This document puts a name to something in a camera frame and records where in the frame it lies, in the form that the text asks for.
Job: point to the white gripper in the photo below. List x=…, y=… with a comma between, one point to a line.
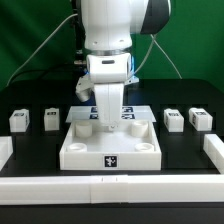
x=108, y=75

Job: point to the white square tabletop part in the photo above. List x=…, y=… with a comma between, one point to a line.
x=89, y=146

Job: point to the white fiducial marker plate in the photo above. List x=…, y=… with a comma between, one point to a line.
x=128, y=112

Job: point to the white U-shaped obstacle fence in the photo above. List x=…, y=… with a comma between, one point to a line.
x=105, y=189

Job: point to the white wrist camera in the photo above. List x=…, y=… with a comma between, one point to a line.
x=84, y=88

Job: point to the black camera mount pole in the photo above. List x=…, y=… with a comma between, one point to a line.
x=79, y=33

